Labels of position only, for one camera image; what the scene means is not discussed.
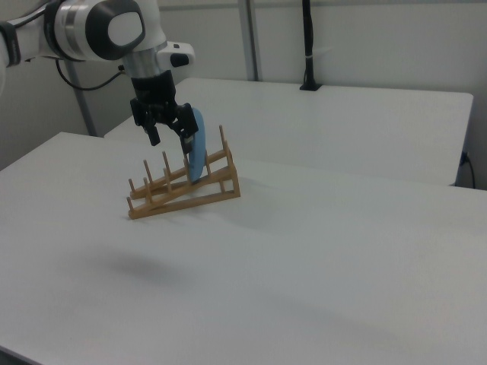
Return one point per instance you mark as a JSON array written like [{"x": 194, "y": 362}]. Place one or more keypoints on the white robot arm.
[{"x": 76, "y": 26}]

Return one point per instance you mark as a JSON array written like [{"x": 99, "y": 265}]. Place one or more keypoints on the grey partition post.
[
  {"x": 251, "y": 38},
  {"x": 81, "y": 102}
]

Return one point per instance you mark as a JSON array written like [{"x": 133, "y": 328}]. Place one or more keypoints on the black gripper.
[{"x": 154, "y": 95}]

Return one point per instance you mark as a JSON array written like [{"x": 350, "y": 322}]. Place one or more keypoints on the wooden plate rack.
[{"x": 182, "y": 192}]

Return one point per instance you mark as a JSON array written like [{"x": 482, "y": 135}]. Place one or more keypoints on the blue plate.
[{"x": 198, "y": 152}]

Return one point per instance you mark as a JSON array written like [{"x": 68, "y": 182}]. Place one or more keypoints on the black pole with base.
[{"x": 309, "y": 42}]

